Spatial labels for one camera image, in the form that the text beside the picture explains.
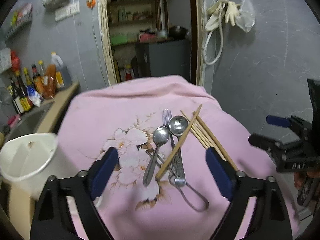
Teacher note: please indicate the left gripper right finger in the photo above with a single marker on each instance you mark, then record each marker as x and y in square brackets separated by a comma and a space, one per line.
[270, 218]

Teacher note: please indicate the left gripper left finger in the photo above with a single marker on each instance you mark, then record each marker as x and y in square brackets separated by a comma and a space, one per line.
[52, 218]

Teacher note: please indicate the wooden chopstick three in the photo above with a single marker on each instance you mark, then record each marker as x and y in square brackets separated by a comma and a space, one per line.
[207, 137]

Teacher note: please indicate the wooden chopstick four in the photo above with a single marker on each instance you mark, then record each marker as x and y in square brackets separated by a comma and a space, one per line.
[215, 139]

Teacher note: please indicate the wooden chopstick two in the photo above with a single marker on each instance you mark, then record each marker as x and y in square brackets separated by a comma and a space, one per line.
[200, 133]

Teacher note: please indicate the wooden chopstick one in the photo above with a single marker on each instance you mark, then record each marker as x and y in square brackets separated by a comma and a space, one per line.
[197, 132]

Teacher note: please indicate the crossing wooden chopstick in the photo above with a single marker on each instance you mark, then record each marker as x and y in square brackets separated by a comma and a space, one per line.
[169, 159]

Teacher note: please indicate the smaller steel spoon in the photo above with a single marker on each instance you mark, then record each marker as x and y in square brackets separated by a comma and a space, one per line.
[160, 137]

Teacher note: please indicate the person's right hand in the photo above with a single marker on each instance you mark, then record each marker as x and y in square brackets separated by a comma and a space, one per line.
[300, 177]

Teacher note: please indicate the white plastic utensil holder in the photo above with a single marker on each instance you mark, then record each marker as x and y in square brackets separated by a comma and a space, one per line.
[26, 156]

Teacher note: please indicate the steel fork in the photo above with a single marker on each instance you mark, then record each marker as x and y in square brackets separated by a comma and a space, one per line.
[175, 173]

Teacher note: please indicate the larger steel spoon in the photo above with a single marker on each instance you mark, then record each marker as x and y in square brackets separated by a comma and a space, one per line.
[178, 125]

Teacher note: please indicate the dark sauce bottle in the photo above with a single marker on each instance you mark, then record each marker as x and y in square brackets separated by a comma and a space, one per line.
[16, 99]

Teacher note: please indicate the large oil bottle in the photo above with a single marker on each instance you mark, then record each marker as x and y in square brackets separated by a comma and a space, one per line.
[63, 78]

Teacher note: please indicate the clear plastic bag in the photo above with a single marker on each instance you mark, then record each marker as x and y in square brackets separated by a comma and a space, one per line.
[246, 18]

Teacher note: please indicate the white rubber gloves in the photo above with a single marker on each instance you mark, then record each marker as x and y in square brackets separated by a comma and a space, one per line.
[222, 10]

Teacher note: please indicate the dark grey cabinet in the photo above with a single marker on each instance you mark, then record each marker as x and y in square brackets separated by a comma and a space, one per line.
[166, 58]

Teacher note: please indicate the wooden storage shelf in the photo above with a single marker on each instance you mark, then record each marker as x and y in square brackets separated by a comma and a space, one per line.
[130, 22]

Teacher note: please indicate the grey wall shelf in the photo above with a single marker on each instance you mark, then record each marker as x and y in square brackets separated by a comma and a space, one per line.
[21, 17]

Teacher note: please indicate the white wall switch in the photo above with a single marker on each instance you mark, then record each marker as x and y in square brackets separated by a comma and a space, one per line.
[67, 11]

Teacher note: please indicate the orange wall hook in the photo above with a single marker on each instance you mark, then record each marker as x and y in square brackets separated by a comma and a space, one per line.
[91, 3]

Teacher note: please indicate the wooden door frame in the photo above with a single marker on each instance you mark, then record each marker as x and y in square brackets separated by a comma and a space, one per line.
[198, 13]

